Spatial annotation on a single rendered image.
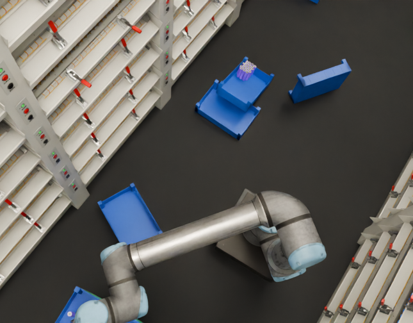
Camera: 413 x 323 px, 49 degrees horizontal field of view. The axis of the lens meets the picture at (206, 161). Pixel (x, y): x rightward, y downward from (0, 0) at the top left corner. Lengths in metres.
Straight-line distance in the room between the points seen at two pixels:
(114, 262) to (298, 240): 0.57
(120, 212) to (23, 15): 1.34
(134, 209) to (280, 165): 0.82
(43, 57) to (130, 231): 1.17
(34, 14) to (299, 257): 0.99
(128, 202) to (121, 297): 0.99
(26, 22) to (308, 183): 1.73
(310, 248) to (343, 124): 1.42
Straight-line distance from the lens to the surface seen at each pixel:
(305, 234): 1.41
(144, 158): 2.45
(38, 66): 1.41
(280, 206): 1.41
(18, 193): 1.88
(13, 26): 1.26
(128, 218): 2.36
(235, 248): 2.22
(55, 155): 1.78
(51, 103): 1.57
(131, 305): 1.46
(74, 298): 1.93
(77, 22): 1.47
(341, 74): 2.64
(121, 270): 1.47
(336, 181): 2.58
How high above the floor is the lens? 2.30
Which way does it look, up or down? 69 degrees down
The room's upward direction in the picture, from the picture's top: 14 degrees clockwise
